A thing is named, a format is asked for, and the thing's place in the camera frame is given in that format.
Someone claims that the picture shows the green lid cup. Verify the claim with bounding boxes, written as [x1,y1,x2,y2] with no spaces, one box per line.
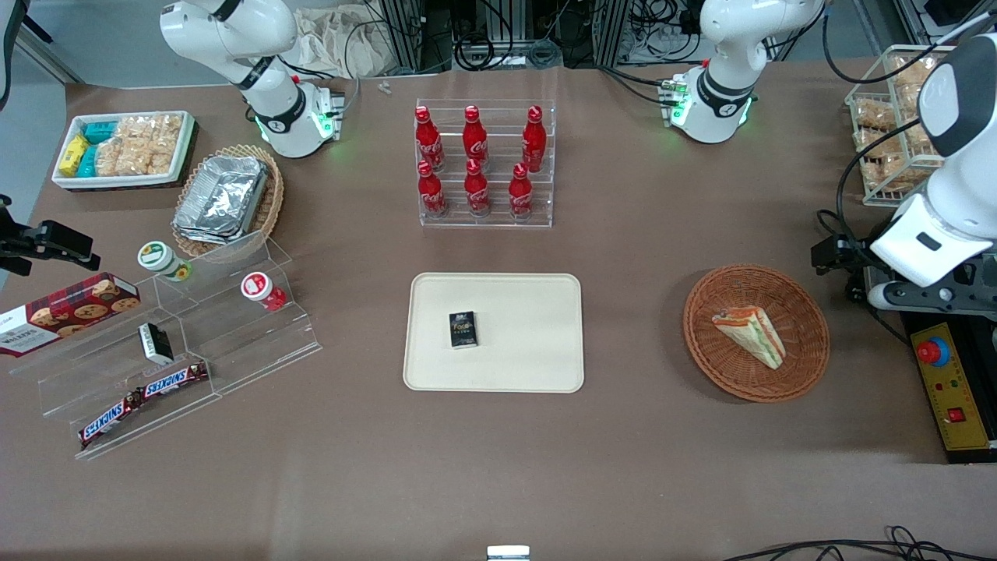
[137,241,194,284]

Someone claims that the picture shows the clear acrylic bottle rack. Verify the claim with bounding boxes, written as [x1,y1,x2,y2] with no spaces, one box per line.
[414,98,556,229]

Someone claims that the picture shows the clear rice cracker bag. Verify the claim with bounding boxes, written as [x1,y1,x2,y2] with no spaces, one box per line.
[94,137,177,177]
[115,114,183,149]

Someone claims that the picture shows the brown round wicker basket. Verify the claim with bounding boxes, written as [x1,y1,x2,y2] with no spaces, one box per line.
[683,265,831,404]

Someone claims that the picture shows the black equipment base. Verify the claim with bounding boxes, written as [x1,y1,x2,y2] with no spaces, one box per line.
[847,263,997,465]

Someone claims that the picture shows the red cola bottle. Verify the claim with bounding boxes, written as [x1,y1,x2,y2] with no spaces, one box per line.
[521,105,548,174]
[417,161,449,218]
[463,159,491,217]
[463,105,490,169]
[414,106,446,172]
[508,163,535,220]

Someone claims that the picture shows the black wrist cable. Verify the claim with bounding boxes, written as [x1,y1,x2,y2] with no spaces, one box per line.
[816,117,945,244]

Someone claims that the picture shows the yellow snack pack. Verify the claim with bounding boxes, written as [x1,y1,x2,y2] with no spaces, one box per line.
[58,134,91,178]

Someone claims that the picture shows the yellow control box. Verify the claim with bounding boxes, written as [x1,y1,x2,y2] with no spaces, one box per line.
[909,321,995,453]

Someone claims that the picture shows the black curved pole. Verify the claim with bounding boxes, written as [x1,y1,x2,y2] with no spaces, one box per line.
[0,0,32,111]

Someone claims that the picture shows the black left base cables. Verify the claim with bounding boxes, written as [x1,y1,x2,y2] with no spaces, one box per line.
[598,64,680,108]

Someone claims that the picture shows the background cable bundle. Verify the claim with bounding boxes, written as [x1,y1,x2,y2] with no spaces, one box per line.
[450,0,601,72]

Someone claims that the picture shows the silver foil container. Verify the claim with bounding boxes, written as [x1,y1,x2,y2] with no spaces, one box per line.
[174,155,270,235]
[172,222,252,245]

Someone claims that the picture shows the black floor cables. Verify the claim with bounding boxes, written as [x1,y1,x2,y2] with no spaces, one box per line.
[723,525,997,561]

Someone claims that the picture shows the beige plastic tray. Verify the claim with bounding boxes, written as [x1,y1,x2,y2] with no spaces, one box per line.
[403,272,585,393]

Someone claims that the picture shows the triangle sandwich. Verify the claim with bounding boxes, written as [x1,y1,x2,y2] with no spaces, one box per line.
[711,306,787,370]

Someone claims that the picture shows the aluminium frame post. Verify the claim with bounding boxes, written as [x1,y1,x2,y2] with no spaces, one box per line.
[594,0,633,68]
[380,0,454,76]

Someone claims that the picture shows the white wire basket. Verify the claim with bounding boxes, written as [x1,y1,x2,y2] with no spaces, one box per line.
[844,44,964,208]

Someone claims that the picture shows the white rectangular bin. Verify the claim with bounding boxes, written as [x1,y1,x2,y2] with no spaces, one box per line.
[51,110,196,191]

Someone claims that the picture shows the light oval wicker basket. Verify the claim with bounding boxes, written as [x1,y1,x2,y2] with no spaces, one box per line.
[172,143,286,259]

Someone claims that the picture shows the black base cables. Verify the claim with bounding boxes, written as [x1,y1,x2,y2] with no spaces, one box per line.
[598,64,680,108]
[279,56,361,119]

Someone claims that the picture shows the black thick arm cable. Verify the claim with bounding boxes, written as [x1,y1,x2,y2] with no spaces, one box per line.
[821,9,976,85]

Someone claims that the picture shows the black right base cables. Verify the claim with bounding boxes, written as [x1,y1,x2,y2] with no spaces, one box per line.
[279,56,361,119]

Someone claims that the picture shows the small black white box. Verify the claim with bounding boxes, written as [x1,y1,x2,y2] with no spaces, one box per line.
[138,322,175,366]

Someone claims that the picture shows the red tartan cookie box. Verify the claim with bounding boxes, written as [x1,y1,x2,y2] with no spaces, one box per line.
[0,273,142,358]

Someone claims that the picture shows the red lid cup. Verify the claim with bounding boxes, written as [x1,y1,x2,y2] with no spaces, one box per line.
[240,271,288,312]

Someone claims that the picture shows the clear acrylic stepped shelf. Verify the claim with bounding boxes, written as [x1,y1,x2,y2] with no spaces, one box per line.
[8,229,324,461]

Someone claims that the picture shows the brown snickers bar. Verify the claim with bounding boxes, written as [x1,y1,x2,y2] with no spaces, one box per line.
[78,389,146,450]
[139,362,210,400]

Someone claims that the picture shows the beige crumpled cloth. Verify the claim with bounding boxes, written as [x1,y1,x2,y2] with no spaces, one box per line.
[294,6,392,79]

